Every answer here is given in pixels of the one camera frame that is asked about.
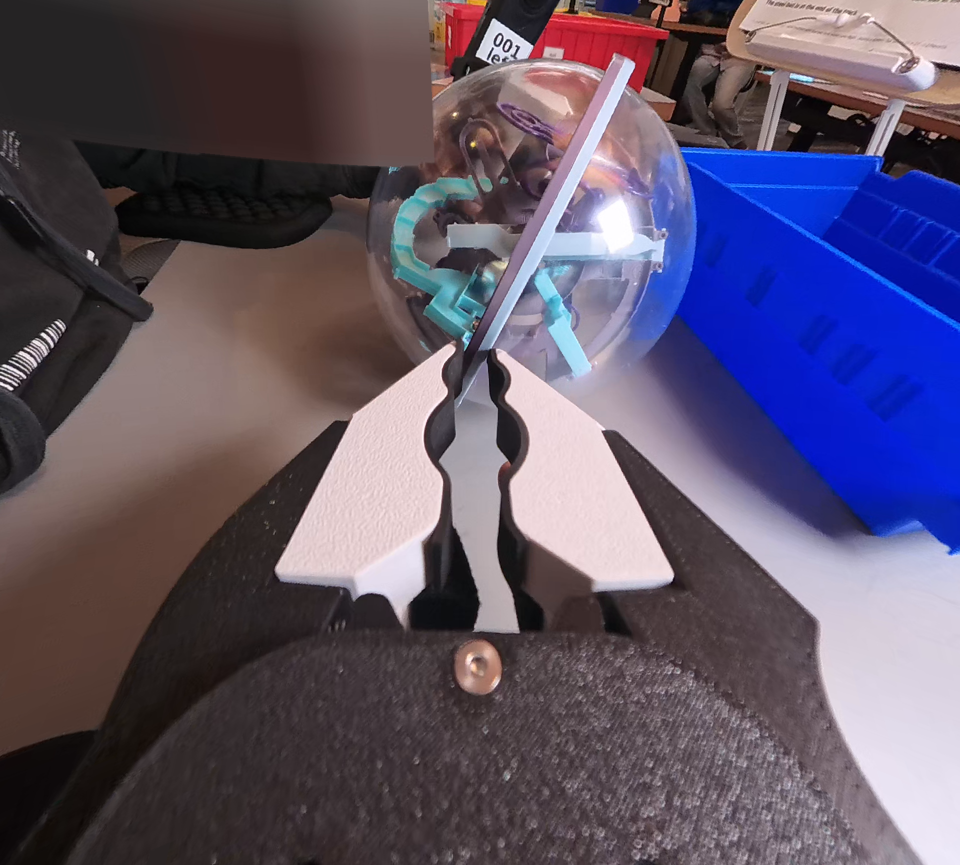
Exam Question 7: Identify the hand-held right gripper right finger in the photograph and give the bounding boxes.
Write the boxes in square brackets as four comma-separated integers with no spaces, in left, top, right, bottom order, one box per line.
[492,345,678,629]

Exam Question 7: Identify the blue plastic bin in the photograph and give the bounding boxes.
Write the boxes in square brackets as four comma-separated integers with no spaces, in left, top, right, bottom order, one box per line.
[675,145,960,554]

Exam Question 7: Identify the person's left forearm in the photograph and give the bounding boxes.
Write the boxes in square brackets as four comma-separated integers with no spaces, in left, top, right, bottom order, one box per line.
[75,142,387,209]

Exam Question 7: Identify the instruction sheet on stand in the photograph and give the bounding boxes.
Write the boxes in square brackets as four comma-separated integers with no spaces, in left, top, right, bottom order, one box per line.
[728,0,960,155]

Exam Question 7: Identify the clear maze ball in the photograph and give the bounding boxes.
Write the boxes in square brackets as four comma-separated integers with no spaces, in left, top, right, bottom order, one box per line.
[368,55,697,385]

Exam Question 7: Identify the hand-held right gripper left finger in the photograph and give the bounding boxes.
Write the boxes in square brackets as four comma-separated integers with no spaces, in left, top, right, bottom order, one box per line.
[276,345,466,629]

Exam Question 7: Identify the person's black printed jacket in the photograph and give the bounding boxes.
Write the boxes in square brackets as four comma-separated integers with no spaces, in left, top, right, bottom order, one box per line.
[0,130,157,497]

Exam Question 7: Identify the red plastic bin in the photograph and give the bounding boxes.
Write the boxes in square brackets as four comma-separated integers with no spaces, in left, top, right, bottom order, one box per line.
[446,3,672,95]

